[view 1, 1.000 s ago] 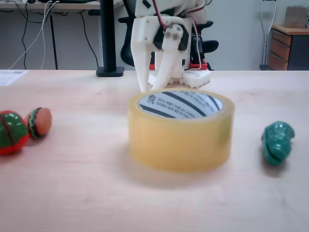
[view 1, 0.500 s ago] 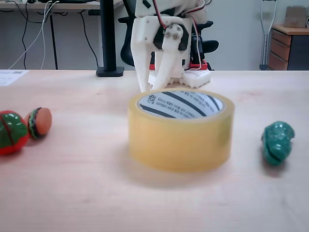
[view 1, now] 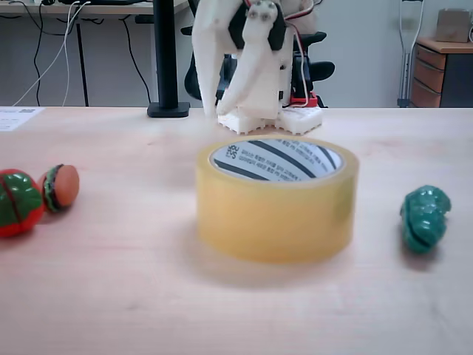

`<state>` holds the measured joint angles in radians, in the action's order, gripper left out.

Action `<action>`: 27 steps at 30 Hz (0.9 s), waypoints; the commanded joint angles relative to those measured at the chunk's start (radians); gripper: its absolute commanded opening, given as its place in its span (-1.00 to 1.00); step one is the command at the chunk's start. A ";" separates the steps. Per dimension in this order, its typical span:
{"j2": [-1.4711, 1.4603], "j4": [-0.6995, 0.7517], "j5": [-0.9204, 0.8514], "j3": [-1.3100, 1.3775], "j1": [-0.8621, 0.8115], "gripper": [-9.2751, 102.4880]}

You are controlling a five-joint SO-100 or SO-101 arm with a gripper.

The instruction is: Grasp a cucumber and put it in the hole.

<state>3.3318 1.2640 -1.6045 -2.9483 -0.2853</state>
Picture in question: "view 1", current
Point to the green toy cucumber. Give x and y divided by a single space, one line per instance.
425 222

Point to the black pole stand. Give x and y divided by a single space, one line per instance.
164 55

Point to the black office chair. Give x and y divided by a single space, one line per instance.
321 70

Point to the background desk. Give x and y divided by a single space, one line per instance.
111 10

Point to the metal crutch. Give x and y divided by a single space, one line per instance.
404 81

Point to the wooden drawer cabinet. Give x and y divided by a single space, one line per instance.
428 74

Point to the cardboard box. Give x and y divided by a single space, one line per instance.
452 26

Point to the yellow packing tape roll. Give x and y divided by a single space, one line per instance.
273 222

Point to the toy hamburger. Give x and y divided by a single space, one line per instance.
64 185

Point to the white printed paper sheet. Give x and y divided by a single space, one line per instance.
15 118

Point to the red toy tomato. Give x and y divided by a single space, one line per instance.
18 222

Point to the white perforated base plate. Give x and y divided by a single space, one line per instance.
299 120

